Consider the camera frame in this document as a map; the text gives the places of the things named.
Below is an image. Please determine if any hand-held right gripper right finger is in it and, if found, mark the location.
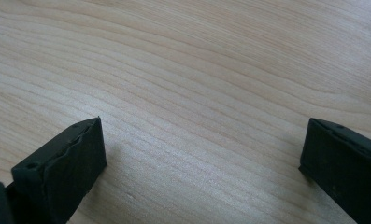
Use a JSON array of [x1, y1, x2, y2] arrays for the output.
[[298, 117, 371, 224]]

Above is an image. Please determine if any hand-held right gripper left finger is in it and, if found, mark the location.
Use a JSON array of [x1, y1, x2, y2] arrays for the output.
[[10, 116, 108, 224]]

